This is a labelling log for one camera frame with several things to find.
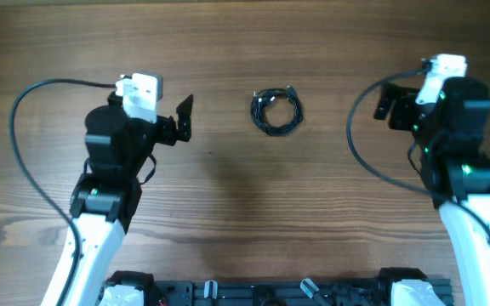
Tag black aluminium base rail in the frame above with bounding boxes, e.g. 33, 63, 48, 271
100, 278, 454, 306

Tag black usb cables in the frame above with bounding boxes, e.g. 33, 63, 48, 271
250, 85, 305, 138

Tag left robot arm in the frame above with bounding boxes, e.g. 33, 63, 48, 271
42, 93, 194, 305

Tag right camera black cable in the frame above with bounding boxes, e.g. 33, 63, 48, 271
345, 66, 490, 306

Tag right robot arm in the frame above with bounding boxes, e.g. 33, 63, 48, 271
374, 76, 490, 305

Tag camera black cable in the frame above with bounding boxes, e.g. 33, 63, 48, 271
9, 77, 118, 306
345, 66, 490, 306

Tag left camera black cable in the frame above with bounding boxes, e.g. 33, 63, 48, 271
9, 77, 118, 306

